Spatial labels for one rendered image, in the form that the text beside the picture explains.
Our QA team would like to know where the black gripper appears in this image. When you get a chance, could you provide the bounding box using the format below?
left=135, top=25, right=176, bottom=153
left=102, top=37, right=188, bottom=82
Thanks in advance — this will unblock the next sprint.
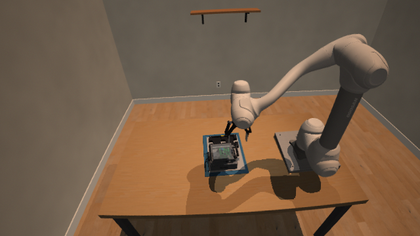
left=224, top=121, right=252, bottom=143

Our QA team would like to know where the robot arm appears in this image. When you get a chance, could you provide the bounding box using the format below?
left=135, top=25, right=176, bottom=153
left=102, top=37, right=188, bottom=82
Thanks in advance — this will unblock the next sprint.
left=230, top=34, right=389, bottom=177

